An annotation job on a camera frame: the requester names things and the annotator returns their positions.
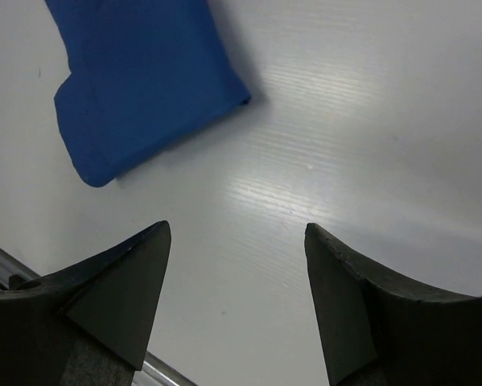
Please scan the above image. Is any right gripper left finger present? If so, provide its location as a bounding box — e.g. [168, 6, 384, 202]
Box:
[0, 220, 172, 386]

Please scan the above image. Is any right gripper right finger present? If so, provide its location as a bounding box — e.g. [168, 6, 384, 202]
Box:
[304, 223, 482, 385]

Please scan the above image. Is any blue surgical cloth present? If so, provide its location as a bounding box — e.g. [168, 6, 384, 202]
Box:
[47, 1, 251, 187]

